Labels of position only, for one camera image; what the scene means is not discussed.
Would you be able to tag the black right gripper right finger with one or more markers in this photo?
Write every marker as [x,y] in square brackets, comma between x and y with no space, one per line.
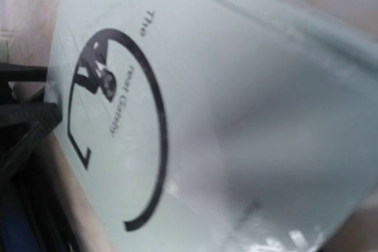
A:
[39,119]

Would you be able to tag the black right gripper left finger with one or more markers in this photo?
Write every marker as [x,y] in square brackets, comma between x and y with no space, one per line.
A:
[16,73]

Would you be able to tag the navy blue student backpack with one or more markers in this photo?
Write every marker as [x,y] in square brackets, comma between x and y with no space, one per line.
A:
[32,218]

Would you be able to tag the grey book with G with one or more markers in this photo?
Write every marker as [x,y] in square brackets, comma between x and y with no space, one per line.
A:
[215,125]

